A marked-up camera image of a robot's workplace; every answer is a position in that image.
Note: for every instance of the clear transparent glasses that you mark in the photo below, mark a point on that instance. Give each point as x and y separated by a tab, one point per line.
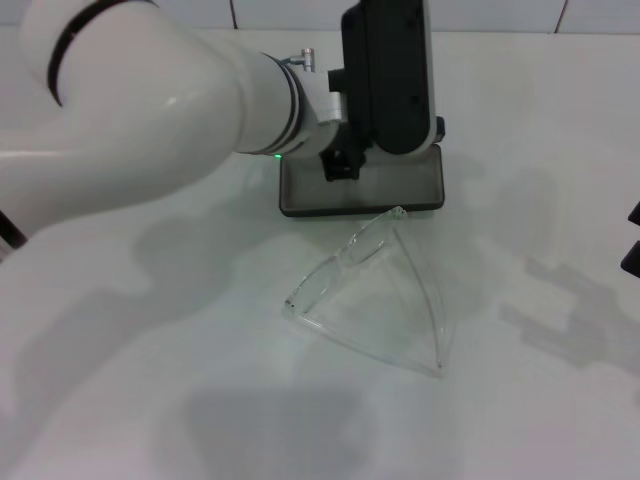
350	252

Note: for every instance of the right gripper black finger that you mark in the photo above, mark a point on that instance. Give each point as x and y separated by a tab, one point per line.
632	257
636	214

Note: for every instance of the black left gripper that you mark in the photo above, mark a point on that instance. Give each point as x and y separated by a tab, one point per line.
345	165

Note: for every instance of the black glasses case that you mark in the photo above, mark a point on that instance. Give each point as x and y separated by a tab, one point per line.
360	192

